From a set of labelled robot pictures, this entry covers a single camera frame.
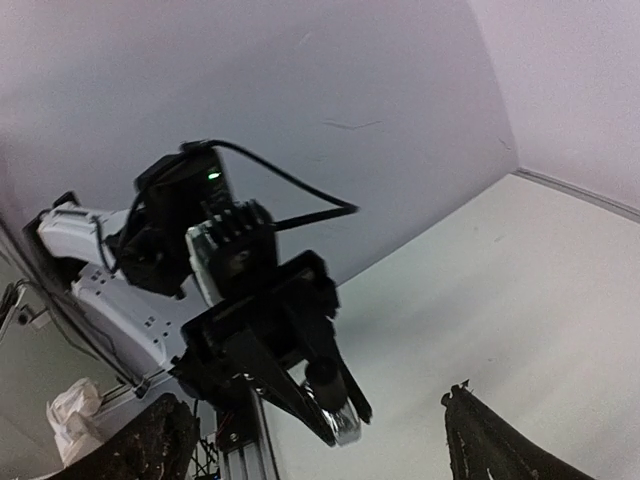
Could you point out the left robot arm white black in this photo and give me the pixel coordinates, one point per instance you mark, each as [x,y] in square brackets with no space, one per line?
[81,245]

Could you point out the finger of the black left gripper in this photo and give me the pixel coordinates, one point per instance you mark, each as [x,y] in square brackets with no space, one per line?
[330,349]
[254,357]

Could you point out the clear nail polish bottle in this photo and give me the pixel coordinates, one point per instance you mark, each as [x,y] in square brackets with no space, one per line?
[345,425]

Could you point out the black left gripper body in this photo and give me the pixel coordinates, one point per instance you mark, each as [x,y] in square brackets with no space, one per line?
[259,316]

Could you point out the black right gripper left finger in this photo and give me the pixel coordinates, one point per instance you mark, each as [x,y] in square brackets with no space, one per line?
[156,444]

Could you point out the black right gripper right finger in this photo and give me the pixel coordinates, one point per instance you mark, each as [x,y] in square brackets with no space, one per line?
[482,445]

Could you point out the black nail polish brush cap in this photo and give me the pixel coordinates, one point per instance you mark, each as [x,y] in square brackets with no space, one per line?
[327,384]

